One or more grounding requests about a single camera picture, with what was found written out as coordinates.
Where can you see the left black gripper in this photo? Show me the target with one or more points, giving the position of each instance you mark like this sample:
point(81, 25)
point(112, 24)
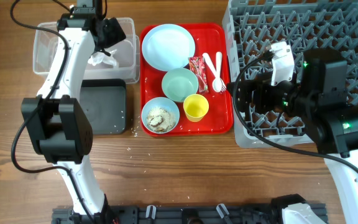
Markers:
point(115, 33)

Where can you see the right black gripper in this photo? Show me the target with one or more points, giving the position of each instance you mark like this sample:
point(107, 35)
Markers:
point(245, 94)

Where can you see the yellow plastic cup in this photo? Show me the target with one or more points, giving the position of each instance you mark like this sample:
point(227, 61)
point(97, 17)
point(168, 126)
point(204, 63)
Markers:
point(195, 107)

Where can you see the red snack wrapper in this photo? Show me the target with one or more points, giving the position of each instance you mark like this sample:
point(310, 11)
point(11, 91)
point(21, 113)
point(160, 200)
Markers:
point(197, 66)

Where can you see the green bowl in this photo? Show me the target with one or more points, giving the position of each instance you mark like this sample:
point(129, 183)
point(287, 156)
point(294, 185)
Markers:
point(179, 83)

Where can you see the light blue rice bowl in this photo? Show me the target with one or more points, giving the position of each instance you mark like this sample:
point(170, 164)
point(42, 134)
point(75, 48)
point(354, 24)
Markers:
point(162, 102)

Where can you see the rice and food scraps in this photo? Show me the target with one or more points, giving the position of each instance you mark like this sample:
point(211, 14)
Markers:
point(160, 120)

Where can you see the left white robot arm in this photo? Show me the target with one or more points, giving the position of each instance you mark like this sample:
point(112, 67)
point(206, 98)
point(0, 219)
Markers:
point(57, 125)

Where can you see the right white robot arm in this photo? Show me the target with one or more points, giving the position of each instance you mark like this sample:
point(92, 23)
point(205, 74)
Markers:
point(320, 100)

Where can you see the grey dishwasher rack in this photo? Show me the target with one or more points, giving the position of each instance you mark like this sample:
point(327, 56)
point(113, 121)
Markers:
point(250, 26)

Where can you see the crumpled white tissue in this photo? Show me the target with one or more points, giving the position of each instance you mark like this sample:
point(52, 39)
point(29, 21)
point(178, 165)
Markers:
point(99, 57)

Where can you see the white plastic spoon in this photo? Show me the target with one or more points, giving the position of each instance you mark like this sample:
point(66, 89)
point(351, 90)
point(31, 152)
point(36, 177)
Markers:
point(217, 83)

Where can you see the light blue plate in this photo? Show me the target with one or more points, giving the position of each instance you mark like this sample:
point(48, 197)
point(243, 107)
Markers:
point(167, 47)

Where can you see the clear plastic bin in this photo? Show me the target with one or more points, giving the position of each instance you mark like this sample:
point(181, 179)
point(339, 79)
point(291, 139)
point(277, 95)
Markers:
point(128, 56)

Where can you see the white plastic fork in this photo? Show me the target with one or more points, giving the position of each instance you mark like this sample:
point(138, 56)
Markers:
point(212, 67)

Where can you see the black plastic tray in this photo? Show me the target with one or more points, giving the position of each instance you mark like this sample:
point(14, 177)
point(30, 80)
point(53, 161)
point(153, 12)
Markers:
point(104, 104)

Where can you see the red serving tray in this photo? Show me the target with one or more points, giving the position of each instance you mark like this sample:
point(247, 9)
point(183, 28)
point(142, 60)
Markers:
point(209, 38)

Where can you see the black mounting rail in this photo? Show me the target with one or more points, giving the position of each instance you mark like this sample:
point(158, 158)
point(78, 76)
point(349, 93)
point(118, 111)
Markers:
point(256, 213)

